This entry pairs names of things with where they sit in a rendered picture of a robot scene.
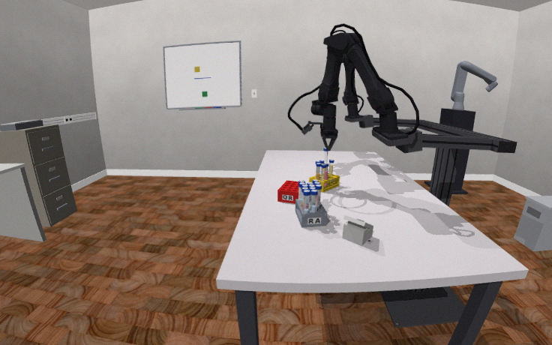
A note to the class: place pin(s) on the red rack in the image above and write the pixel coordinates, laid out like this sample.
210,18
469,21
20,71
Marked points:
288,192

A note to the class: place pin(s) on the yellow tube rack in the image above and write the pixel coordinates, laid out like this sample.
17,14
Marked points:
333,182

